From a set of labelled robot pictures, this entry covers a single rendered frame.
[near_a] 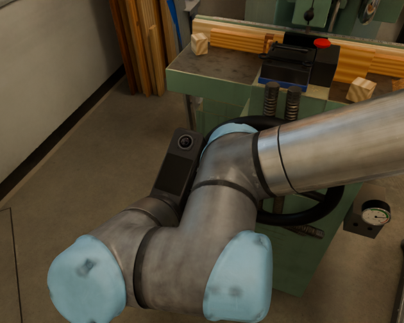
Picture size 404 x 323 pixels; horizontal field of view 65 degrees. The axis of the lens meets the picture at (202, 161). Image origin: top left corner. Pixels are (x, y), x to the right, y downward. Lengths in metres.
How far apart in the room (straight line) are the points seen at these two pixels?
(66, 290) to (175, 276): 0.10
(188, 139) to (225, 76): 0.35
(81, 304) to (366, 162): 0.27
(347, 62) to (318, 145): 0.49
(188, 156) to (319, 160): 0.19
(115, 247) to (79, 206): 1.41
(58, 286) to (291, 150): 0.24
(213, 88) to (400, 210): 1.33
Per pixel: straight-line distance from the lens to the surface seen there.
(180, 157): 0.44
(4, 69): 1.76
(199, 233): 0.28
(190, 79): 0.78
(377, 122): 0.30
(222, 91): 0.76
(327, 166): 0.31
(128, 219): 0.35
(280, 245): 1.13
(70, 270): 0.30
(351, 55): 0.77
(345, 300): 1.49
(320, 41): 0.66
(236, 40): 0.87
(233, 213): 0.30
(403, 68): 0.87
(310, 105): 0.62
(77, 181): 1.84
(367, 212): 0.85
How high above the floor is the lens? 1.28
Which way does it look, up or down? 45 degrees down
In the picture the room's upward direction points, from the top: straight up
